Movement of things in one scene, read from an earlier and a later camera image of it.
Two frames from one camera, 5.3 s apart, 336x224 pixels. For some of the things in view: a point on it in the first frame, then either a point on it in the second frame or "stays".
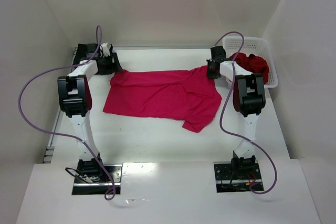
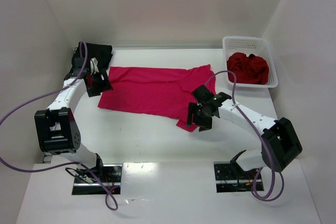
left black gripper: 111,64 → 97,84
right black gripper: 211,69 → 200,110
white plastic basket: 259,46 stays
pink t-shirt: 189,95 stays
